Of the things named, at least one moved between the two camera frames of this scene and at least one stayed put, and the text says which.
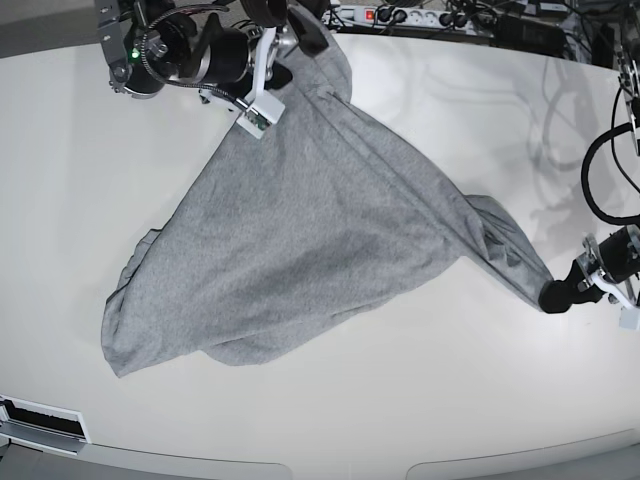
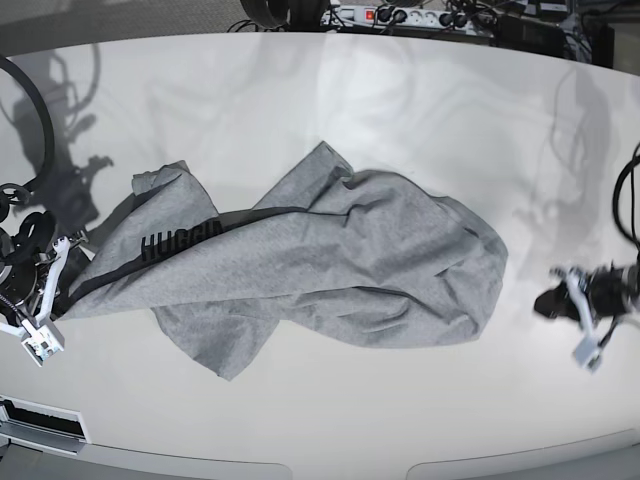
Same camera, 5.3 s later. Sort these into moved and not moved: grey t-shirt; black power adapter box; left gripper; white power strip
Moved: grey t-shirt; left gripper
Not moved: black power adapter box; white power strip
